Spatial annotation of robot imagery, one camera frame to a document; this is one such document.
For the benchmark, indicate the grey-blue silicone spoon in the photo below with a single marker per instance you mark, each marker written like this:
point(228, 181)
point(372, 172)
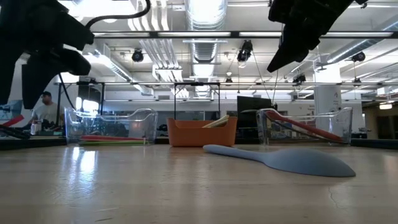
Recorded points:
point(304, 163)

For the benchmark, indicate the red silicone spatula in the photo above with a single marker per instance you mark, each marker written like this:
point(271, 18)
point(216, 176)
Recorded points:
point(109, 137)

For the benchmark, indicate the black background frame rig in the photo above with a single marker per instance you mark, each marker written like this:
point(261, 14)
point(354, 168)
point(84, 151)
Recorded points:
point(174, 99)

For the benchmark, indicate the orange plastic bin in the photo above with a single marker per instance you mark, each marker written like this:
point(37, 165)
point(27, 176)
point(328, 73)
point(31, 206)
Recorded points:
point(192, 135)

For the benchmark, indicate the black overhead rig bar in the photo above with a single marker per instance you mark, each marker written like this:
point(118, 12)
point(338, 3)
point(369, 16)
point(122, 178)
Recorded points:
point(233, 34)

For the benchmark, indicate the red slotted silicone spoon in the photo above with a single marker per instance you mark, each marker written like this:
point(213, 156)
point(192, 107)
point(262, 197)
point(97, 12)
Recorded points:
point(304, 127)

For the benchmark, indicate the clear plastic bin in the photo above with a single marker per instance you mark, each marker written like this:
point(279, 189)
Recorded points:
point(140, 124)
point(342, 124)

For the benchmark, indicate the red angled bar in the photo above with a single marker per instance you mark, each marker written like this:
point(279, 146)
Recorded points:
point(15, 119)

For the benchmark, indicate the white round column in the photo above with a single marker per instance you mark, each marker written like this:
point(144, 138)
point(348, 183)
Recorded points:
point(326, 96)

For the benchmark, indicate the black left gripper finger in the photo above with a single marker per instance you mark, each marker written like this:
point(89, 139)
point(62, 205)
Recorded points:
point(7, 71)
point(46, 71)

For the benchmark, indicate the rectangular ceiling light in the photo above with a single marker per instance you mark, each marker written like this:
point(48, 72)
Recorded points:
point(385, 106)

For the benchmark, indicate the silver ventilation duct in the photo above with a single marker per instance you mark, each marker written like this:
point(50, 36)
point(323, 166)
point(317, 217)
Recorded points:
point(203, 51)
point(348, 49)

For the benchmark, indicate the person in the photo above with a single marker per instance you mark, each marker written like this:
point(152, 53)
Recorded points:
point(46, 112)

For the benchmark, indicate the metal cup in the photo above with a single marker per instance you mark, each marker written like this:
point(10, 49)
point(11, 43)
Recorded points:
point(35, 128)

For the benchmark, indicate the blue wall screen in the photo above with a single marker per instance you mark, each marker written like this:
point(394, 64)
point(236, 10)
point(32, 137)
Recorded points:
point(9, 113)

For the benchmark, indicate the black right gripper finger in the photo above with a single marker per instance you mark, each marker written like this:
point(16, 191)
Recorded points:
point(292, 51)

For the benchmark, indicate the black monitor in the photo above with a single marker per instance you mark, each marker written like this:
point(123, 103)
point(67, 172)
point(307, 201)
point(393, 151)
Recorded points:
point(253, 102)

